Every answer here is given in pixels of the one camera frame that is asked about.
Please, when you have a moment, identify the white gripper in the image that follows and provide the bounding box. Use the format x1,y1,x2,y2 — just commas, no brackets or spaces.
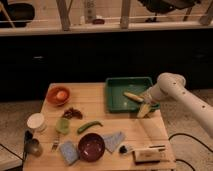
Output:
137,85,165,118

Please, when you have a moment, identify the yellow banana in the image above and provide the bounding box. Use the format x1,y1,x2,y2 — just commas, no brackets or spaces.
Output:
123,92,144,103

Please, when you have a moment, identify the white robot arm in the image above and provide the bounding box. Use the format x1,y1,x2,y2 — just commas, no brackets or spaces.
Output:
137,73,213,139

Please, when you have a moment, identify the green plastic tray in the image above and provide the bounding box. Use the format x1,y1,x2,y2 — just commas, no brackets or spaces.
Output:
105,77,153,113

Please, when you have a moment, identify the wooden block brush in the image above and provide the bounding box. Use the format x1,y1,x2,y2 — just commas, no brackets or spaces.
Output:
132,146,166,164

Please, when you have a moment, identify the grey folded cloth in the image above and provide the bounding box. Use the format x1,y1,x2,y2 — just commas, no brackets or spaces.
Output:
102,132,125,153

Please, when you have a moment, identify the black white small object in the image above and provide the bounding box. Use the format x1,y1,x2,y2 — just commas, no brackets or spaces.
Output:
119,145,133,155

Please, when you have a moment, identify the dark purple bowl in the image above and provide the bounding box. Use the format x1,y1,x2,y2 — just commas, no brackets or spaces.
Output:
78,133,105,162

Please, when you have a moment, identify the green cucumber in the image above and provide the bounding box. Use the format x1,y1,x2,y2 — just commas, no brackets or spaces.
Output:
77,121,103,134

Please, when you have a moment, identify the egg in bowl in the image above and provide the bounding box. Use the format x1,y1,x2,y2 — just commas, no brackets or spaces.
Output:
56,91,66,100

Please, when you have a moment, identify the green plastic cup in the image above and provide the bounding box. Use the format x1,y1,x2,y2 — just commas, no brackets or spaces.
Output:
55,118,69,135

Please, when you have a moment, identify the blue sponge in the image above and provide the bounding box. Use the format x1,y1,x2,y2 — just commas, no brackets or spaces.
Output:
59,141,79,165

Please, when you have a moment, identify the orange bowl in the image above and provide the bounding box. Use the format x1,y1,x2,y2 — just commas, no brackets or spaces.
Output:
46,86,70,106

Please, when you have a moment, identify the metal fork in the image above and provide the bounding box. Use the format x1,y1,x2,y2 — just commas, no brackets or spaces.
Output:
51,133,60,151

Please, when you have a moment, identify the metal cup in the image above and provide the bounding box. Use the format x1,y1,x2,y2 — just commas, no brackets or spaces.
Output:
24,131,43,157

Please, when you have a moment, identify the black office chair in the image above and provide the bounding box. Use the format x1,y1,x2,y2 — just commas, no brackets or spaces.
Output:
0,0,35,28

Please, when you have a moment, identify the black cable on floor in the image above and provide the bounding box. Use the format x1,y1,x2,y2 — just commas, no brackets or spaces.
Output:
167,132,213,171

